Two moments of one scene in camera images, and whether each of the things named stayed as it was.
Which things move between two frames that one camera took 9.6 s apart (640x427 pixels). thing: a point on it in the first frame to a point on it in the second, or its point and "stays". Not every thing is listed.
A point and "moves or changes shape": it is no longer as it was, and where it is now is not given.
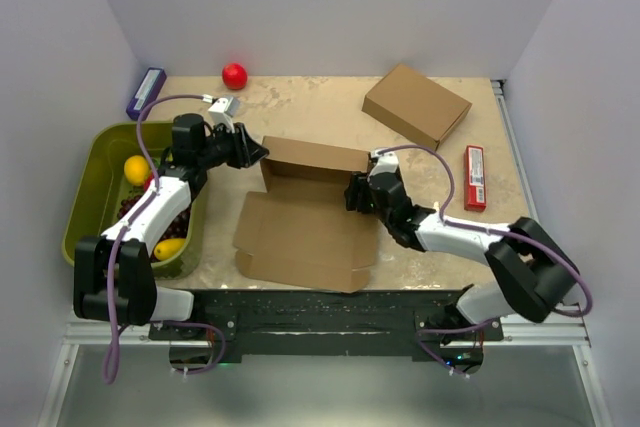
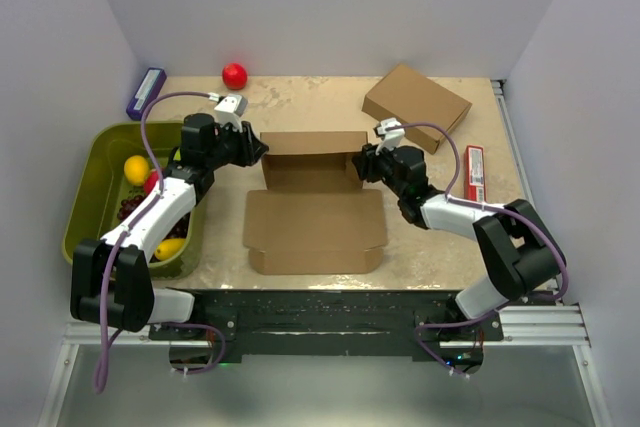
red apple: [234, 76] stays
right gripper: [357, 185] to [367, 160]
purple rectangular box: [148, 90] stays
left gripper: [245, 150] stays
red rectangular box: [474, 179] stays
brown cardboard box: [299, 231] moves or changes shape
